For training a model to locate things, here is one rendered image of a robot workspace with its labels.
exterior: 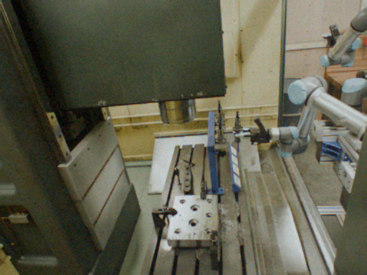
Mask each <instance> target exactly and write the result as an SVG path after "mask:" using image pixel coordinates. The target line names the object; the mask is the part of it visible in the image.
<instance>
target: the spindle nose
mask: <svg viewBox="0 0 367 275"><path fill-rule="evenodd" d="M158 111H159V114H160V117H161V122H163V123H165V124H167V125H182V124H186V123H188V122H191V121H192V120H195V118H196V116H197V108H196V100H183V101H170V102H158Z"/></svg>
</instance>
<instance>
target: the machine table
mask: <svg viewBox="0 0 367 275"><path fill-rule="evenodd" d="M227 145H228V147H227V148H226V157H225V156H224V157H223V158H222V157H219V156H218V154H216V171H217V178H218V185H219V186H220V188H224V194H223V195H217V198H218V203H221V204H222V205H221V206H223V207H222V208H225V210H226V213H225V214H226V215H225V214H222V218H224V219H225V218H227V219H226V220H228V219H229V220H231V221H232V223H234V225H235V226H231V227H230V226H229V225H228V224H226V225H228V226H229V227H230V228H231V230H230V232H231V233H230V234H229V232H228V234H227V236H226V237H225V239H227V240H228V241H229V240H230V242H228V245H227V242H225V243H223V244H222V245H221V247H220V259H221V260H220V261H219V266H220V267H219V270H212V267H211V262H210V256H208V255H210V254H208V253H209V250H210V247H208V248H207V249H206V250H207V251H206V253H205V252H203V253H202V254H201V256H200V260H198V259H197V257H196V248H195V247H193V248H179V254H180V255H179V254H178V255H176V254H175V251H174V250H171V246H170V247H169V246H168V243H167V241H166V239H167V236H168V228H169V227H167V228H155V226H154V224H153V230H152V232H151V236H150V237H151V238H150V241H149V243H148V249H147V251H146V254H145V259H144V262H143V268H142V269H141V272H140V275H217V274H218V275H261V271H260V267H259V257H258V254H257V245H256V241H255V237H254V227H253V223H252V214H251V210H250V206H249V196H248V192H247V182H246V178H245V174H244V165H243V161H242V151H241V148H240V145H239V152H238V144H237V143H236V142H235V141H234V142H232V145H231V146H232V147H233V148H235V150H236V154H237V162H238V171H239V179H240V183H241V191H237V192H235V193H234V192H232V176H231V169H230V162H229V142H227ZM199 152H200V153H199ZM189 155H191V156H189ZM207 155H208V153H207V147H204V144H195V145H194V148H193V147H192V144H187V145H182V148H180V145H175V148H174V150H173V156H172V158H171V162H170V167H169V169H168V173H167V178H166V181H165V184H164V188H163V192H162V194H161V200H160V203H159V206H158V207H159V208H162V207H163V204H164V203H165V204H166V206H167V207H168V208H173V202H174V199H175V196H184V166H185V165H191V170H192V179H191V187H192V193H193V196H194V195H198V196H200V189H201V181H207V188H211V175H210V169H209V159H208V156H207ZM179 159H180V160H179ZM185 159H186V160H187V161H189V162H190V163H187V162H186V161H184V160H185ZM192 161H193V162H192ZM192 163H195V165H194V166H193V167H192V165H193V164H192ZM174 166H175V167H174ZM176 166H177V167H178V168H179V178H180V179H179V180H180V182H182V183H183V185H181V187H178V186H177V183H178V178H177V175H176V173H175V168H176ZM181 180H182V181H181ZM226 182H227V183H226ZM220 184H221V185H220ZM169 186H170V187H169ZM229 186H230V187H229ZM230 188H231V189H230ZM227 193H228V197H227V198H221V196H227ZM235 196H236V197H235ZM166 199H167V200H166ZM171 199H172V200H171ZM235 199H236V200H237V201H238V202H239V204H240V205H239V207H240V214H239V215H238V216H237V208H236V206H235V204H234V203H233V200H234V201H235ZM170 200H171V201H170ZM167 201H168V202H167ZM226 205H227V206H226ZM225 206H226V207H225ZM232 206H233V207H232ZM230 209H231V210H230ZM235 209H236V210H235ZM241 210H242V211H241ZM224 219H222V220H224ZM237 220H238V222H239V223H240V225H241V224H242V228H243V229H246V230H245V231H244V233H243V232H242V236H243V237H244V238H243V246H240V245H239V240H238V237H236V235H238V234H239V231H238V225H237V224H235V223H237ZM240 221H241V222H240ZM232 227H233V228H232ZM234 229H235V230H234ZM237 231H238V232H237ZM232 233H234V234H232ZM237 233H238V234H237ZM232 236H233V237H232ZM232 241H233V242H232ZM230 243H231V244H230ZM223 245H224V246H223ZM156 246H157V247H156ZM238 246H239V247H238ZM227 247H228V248H227ZM208 249H209V250H208ZM170 250H171V252H172V253H170V252H169V251H170ZM237 250H238V251H237ZM167 251H168V252H167ZM154 252H155V253H154ZM164 252H165V253H164ZM207 252H208V253H207ZM238 252H239V253H238ZM172 254H173V255H172ZM240 254H241V255H240ZM175 256H176V257H175ZM206 257H207V258H206ZM182 259H183V260H182ZM250 259H251V260H250ZM220 264H221V265H220ZM246 264H247V265H246ZM230 265H231V267H230ZM147 267H148V268H147ZM245 267H246V268H245ZM156 270H157V271H156Z"/></svg>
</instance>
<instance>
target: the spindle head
mask: <svg viewBox="0 0 367 275"><path fill-rule="evenodd" d="M19 1H20V3H21V6H22V8H23V9H22V10H23V12H24V15H25V17H26V19H27V23H28V24H29V28H30V30H31V33H32V36H33V39H34V42H35V44H36V46H37V49H38V52H39V55H40V57H41V60H42V62H43V65H44V68H45V71H46V73H47V76H48V78H49V83H50V84H51V86H52V89H53V92H54V95H55V97H56V98H57V103H58V105H59V108H60V109H61V112H65V111H72V110H84V109H91V108H104V107H117V106H123V105H139V104H150V103H157V102H170V101H183V100H195V99H203V98H210V97H225V94H226V89H227V86H226V74H225V63H224V45H223V33H224V31H222V24H221V0H19Z"/></svg>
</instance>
